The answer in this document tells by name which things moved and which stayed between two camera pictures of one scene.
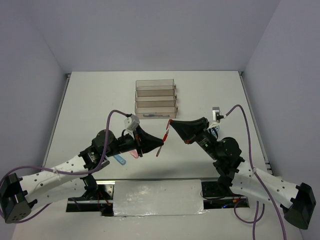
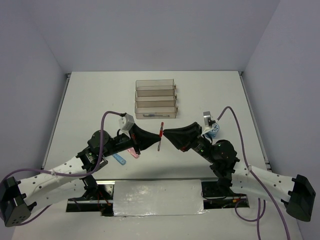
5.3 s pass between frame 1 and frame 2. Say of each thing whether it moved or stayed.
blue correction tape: stayed
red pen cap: moved
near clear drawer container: stayed
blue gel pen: stayed
